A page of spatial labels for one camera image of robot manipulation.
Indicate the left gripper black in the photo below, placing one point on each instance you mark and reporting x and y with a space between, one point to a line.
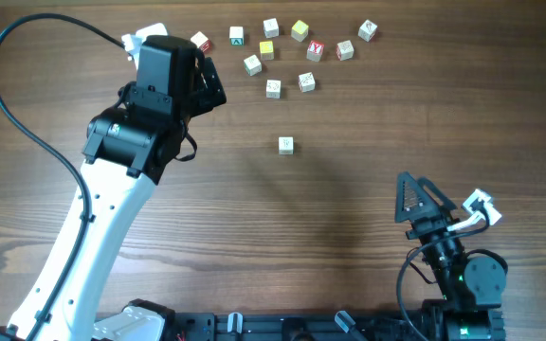
201 101

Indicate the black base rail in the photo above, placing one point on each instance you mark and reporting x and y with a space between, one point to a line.
145 320

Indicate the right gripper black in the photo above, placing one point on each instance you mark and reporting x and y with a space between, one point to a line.
425 209

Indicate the yellow K block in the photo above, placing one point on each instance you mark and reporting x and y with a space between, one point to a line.
267 50

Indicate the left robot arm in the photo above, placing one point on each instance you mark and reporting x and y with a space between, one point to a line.
127 149

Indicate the yellow top block far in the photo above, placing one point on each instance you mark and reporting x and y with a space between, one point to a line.
299 31

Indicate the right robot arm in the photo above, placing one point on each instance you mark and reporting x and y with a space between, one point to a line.
471 282

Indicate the white block with figure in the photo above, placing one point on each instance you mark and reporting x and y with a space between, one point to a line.
286 145

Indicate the white block green A side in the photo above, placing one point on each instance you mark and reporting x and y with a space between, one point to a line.
236 36

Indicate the white block red U side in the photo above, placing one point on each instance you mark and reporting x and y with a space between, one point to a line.
345 50

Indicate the white block with 9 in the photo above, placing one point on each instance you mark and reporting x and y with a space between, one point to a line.
307 82

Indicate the white block red M side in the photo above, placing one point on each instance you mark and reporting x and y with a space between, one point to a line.
273 89

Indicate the white block green N side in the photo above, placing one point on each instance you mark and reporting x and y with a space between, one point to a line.
252 65

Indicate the white block blue P side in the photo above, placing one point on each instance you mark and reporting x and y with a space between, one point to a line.
271 28

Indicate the block with K and 6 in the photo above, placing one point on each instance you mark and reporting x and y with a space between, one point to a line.
367 30

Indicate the red X block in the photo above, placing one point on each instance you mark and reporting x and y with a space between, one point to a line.
315 51

